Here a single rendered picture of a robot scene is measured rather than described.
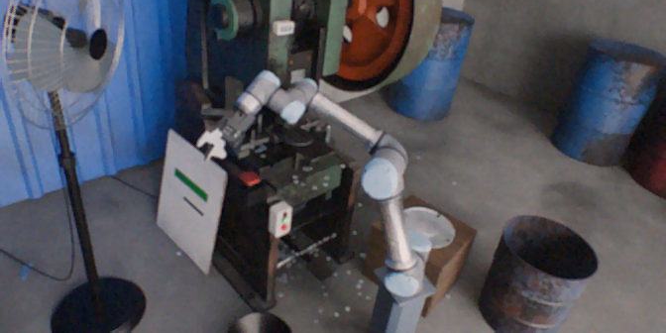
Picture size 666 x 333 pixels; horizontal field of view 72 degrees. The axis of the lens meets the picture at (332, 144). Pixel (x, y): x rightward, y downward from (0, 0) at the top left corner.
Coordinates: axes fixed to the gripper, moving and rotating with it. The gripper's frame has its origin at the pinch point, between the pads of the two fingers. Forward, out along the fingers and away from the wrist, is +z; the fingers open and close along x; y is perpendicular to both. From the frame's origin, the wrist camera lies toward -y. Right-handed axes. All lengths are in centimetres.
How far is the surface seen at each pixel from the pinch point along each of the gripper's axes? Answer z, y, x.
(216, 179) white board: -7, -10, 74
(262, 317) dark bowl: 31, 45, 85
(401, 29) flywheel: -92, 26, 17
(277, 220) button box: -4, 28, 47
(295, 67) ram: -57, -2, 30
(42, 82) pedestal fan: 11.9, -41.8, -17.5
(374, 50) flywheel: -90, 19, 38
